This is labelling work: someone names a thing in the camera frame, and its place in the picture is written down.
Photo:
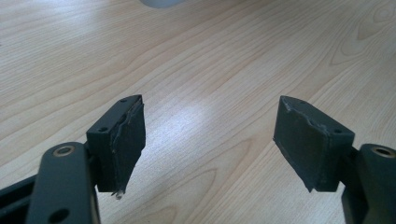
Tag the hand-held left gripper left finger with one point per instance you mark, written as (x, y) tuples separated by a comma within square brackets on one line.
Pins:
[(124, 146)]

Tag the grey two-tier shoe rack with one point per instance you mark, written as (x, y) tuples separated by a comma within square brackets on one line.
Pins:
[(162, 2)]

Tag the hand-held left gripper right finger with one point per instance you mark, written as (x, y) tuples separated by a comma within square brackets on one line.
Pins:
[(311, 146)]

